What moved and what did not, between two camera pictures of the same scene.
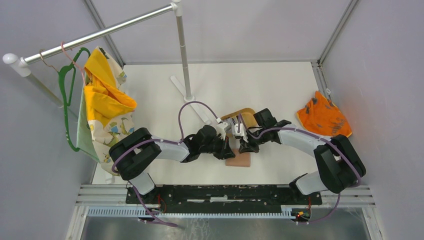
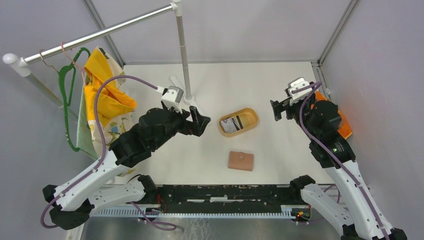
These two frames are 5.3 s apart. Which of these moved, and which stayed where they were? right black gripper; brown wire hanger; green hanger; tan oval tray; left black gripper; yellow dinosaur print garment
Moved: left black gripper; right black gripper
Stayed: brown wire hanger; tan oval tray; green hanger; yellow dinosaur print garment
